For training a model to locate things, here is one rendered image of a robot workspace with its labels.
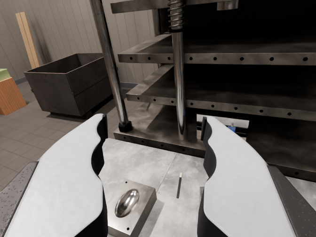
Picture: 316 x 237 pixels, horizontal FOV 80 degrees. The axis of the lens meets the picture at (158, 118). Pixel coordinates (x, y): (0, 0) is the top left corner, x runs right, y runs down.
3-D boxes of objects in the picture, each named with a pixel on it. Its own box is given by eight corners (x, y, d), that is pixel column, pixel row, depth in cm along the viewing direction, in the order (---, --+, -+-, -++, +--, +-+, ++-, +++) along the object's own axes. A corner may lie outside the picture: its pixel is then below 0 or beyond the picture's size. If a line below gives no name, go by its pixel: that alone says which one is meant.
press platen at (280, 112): (345, 124, 81) (350, 114, 78) (127, 100, 125) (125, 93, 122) (311, 69, 136) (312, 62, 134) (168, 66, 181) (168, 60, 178)
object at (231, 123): (244, 146, 105) (249, 120, 96) (196, 138, 116) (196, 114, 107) (248, 105, 143) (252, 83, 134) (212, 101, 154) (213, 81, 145)
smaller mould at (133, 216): (133, 246, 67) (130, 235, 63) (100, 230, 73) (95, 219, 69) (157, 198, 82) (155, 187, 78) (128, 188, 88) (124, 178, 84)
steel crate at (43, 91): (125, 92, 392) (116, 52, 349) (82, 125, 299) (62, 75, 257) (90, 89, 432) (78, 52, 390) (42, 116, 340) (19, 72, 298)
